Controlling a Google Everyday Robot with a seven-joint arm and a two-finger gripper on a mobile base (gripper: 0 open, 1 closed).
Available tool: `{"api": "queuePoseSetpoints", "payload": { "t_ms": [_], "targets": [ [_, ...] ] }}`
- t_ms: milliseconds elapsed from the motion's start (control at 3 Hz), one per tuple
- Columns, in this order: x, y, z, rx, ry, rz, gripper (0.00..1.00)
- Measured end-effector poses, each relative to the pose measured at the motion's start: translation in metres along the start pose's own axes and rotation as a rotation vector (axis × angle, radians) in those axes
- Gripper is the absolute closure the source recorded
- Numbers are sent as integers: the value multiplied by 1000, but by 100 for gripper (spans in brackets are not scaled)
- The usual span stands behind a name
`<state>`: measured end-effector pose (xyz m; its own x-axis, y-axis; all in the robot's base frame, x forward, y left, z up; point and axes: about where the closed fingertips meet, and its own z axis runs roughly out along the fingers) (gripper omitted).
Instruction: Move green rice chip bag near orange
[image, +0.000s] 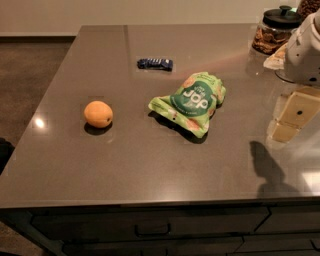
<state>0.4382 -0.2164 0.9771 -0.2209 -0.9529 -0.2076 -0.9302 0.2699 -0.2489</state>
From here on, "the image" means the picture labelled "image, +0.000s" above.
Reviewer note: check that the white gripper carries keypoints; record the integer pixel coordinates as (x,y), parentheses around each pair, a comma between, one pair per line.
(304,56)

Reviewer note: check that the green rice chip bag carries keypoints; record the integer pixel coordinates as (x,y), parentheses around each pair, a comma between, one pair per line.
(193,104)

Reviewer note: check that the clear glass cup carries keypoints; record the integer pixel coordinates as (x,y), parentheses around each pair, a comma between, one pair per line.
(284,75)

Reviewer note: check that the glass jar with black lid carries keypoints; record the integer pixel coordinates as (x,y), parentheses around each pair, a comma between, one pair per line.
(275,29)

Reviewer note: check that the dark right cabinet drawer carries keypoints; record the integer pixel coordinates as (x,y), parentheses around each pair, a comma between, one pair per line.
(291,219)

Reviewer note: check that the blue snack bar wrapper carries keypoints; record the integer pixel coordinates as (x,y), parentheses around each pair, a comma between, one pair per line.
(155,64)

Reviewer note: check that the orange fruit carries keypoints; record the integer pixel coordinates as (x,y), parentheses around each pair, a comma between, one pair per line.
(98,114)

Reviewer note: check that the dark cabinet drawer with handle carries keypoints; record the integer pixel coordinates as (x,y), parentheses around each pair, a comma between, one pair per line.
(128,226)

